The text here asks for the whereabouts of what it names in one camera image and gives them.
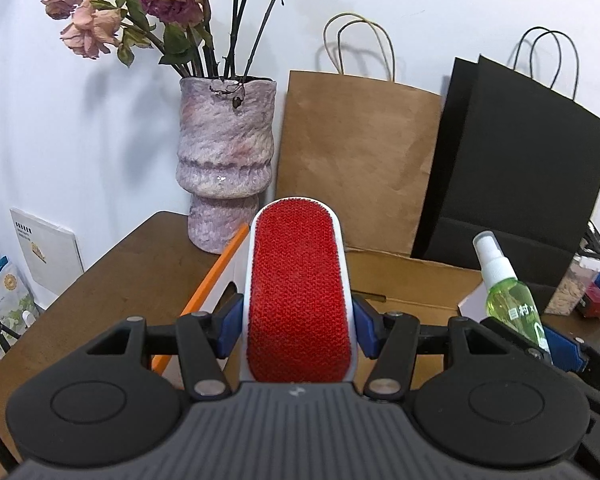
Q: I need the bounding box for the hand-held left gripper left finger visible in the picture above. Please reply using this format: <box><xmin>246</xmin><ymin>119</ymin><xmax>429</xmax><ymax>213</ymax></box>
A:
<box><xmin>82</xmin><ymin>293</ymin><xmax>245</xmax><ymax>403</ymax></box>

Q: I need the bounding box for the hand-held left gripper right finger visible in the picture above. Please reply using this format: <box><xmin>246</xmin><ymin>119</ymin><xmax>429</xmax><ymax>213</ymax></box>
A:
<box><xmin>353</xmin><ymin>294</ymin><xmax>504</xmax><ymax>404</ymax></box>

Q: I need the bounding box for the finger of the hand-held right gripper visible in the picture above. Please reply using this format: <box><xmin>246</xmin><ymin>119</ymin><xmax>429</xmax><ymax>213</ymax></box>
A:
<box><xmin>545</xmin><ymin>329</ymin><xmax>594</xmax><ymax>374</ymax></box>
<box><xmin>480</xmin><ymin>316</ymin><xmax>552</xmax><ymax>362</ymax></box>

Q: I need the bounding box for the green spray bottle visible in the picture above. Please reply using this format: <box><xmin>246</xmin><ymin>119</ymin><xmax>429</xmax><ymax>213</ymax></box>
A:
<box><xmin>472</xmin><ymin>231</ymin><xmax>552</xmax><ymax>357</ymax></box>

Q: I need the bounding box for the red cardboard box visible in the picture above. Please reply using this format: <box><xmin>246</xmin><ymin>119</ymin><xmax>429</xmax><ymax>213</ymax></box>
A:
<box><xmin>150</xmin><ymin>222</ymin><xmax>492</xmax><ymax>391</ymax></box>

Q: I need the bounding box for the red and white lint brush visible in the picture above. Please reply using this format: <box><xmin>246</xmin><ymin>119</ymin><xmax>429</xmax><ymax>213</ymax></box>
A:
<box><xmin>238</xmin><ymin>196</ymin><xmax>358</xmax><ymax>385</ymax></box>

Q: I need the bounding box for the flat red box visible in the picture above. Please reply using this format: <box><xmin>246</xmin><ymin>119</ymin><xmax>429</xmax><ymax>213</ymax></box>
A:
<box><xmin>577</xmin><ymin>282</ymin><xmax>600</xmax><ymax>319</ymax></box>

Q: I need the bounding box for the clear container of seeds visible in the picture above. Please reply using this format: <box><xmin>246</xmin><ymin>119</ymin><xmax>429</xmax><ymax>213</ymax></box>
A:
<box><xmin>544</xmin><ymin>222</ymin><xmax>600</xmax><ymax>317</ymax></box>

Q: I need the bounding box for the purple ceramic vase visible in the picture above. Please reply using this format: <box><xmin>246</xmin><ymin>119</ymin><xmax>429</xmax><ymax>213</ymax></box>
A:
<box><xmin>177</xmin><ymin>76</ymin><xmax>278</xmax><ymax>255</ymax></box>

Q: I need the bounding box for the brown paper bag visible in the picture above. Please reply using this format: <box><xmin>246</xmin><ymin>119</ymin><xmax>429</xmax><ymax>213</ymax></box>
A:
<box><xmin>275</xmin><ymin>12</ymin><xmax>443</xmax><ymax>257</ymax></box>

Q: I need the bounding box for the black paper bag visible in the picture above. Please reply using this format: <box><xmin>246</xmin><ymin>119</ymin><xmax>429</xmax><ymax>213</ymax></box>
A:
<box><xmin>411</xmin><ymin>26</ymin><xmax>600</xmax><ymax>297</ymax></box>

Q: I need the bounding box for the white booklet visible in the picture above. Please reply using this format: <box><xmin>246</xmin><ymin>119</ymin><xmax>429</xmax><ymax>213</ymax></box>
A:
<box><xmin>9</xmin><ymin>207</ymin><xmax>85</xmax><ymax>307</ymax></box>

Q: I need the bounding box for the white and green packet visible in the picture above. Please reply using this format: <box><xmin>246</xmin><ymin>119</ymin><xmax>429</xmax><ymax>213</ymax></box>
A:
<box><xmin>0</xmin><ymin>260</ymin><xmax>41</xmax><ymax>343</ymax></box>

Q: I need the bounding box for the dried rose bouquet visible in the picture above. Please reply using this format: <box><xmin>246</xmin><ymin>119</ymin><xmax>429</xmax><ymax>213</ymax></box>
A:
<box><xmin>41</xmin><ymin>0</ymin><xmax>317</xmax><ymax>81</ymax></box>

